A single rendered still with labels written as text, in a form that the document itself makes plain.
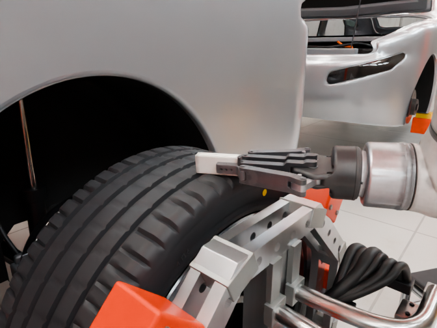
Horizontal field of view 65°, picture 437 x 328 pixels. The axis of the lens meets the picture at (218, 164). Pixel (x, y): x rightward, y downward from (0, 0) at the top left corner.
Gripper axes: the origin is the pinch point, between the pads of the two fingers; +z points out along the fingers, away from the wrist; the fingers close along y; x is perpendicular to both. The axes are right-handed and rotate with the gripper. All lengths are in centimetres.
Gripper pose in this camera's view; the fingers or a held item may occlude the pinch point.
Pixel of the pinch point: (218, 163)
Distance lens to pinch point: 52.6
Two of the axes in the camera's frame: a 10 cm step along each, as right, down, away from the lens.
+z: -9.6, -0.7, 2.7
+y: 2.8, -3.7, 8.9
